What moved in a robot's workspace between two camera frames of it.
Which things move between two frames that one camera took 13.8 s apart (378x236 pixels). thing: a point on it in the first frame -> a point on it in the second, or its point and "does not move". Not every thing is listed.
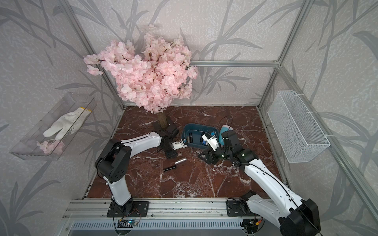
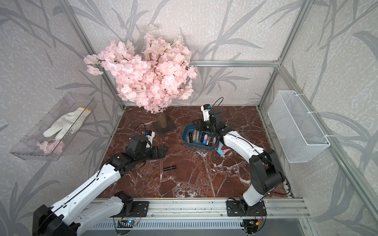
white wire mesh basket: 301,137 does not move
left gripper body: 170,150 -> 150,153
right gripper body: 221,154 -> 206,126
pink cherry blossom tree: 160,73 does not move
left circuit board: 126,223 does not move
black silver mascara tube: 169,168 does not move
